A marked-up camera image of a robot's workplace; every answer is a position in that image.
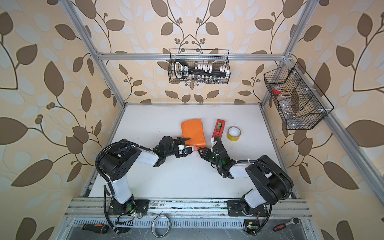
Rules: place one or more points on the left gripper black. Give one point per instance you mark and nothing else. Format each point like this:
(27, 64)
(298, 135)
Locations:
(181, 141)

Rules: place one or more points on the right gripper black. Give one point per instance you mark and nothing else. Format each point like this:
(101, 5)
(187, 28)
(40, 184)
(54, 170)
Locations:
(205, 153)

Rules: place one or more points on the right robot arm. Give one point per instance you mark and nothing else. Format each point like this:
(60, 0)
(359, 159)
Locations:
(271, 183)

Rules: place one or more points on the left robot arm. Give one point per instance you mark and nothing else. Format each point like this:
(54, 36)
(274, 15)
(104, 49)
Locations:
(114, 162)

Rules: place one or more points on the red tape dispenser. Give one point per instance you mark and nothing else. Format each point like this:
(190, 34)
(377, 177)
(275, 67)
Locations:
(219, 129)

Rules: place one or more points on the yellow tape roll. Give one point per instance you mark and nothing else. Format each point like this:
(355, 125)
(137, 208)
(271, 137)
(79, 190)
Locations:
(234, 134)

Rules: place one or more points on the black socket tool set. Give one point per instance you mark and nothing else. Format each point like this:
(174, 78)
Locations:
(183, 71)

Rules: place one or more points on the red capped item in basket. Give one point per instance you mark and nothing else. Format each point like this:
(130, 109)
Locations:
(277, 90)

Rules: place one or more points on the orange black screwdriver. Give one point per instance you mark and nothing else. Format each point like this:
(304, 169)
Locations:
(96, 228)

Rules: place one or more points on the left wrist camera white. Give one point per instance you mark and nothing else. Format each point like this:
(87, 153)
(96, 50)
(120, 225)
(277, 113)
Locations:
(185, 150)

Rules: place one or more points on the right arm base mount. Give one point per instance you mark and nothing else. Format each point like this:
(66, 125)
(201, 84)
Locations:
(237, 208)

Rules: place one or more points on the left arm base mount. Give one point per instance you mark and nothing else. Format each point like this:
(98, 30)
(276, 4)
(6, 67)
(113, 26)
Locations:
(132, 208)

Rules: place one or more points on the black wire basket back wall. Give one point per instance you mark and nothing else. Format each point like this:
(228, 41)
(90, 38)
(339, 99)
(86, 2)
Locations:
(215, 57)

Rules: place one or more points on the black wire basket wall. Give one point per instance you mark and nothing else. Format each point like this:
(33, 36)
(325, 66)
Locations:
(215, 57)
(302, 103)

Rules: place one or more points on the black wire basket right wall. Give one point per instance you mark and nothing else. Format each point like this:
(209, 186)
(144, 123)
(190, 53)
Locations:
(302, 103)

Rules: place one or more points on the red handled ratchet wrench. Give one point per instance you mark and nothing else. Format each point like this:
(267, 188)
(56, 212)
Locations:
(293, 221)

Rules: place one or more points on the aluminium front rail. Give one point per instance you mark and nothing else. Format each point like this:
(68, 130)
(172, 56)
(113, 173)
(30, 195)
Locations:
(196, 208)

